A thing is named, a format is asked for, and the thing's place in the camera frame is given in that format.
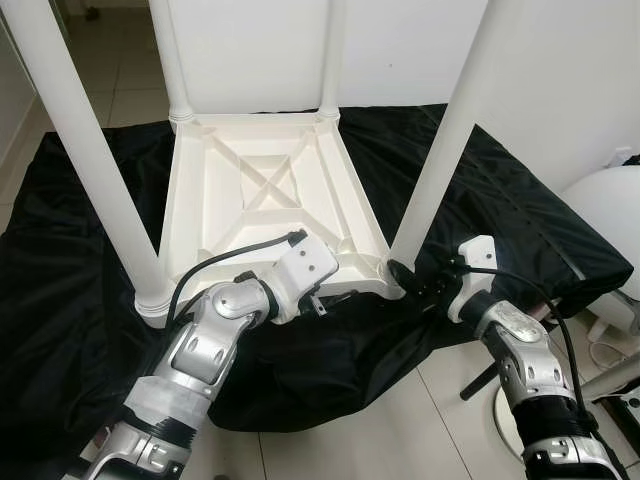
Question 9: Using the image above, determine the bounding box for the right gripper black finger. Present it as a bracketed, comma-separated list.
[387, 258, 426, 293]

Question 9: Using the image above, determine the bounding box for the white plastic table top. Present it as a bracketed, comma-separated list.
[135, 108, 401, 329]

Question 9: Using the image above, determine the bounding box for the white plastic table leg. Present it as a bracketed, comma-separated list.
[318, 0, 348, 121]
[148, 0, 196, 126]
[387, 0, 526, 276]
[0, 0, 173, 316]

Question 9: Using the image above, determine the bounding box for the dark grey metal table leg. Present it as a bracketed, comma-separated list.
[460, 362, 501, 401]

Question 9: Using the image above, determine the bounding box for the black table cloth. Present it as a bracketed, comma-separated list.
[0, 103, 636, 471]

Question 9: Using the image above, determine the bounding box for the white round stand base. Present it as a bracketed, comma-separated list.
[490, 385, 521, 456]

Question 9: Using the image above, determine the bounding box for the small white plastic object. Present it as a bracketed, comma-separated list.
[590, 300, 640, 346]

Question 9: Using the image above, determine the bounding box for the white stand pole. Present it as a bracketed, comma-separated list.
[585, 355, 640, 396]

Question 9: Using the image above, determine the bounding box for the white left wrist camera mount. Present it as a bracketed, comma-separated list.
[268, 235, 341, 326]

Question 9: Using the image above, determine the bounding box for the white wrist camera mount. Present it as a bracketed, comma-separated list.
[268, 235, 341, 326]
[445, 235, 499, 323]

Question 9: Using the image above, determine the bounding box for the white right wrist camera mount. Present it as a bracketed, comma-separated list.
[445, 235, 499, 323]

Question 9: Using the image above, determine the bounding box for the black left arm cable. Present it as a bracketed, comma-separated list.
[165, 230, 308, 336]

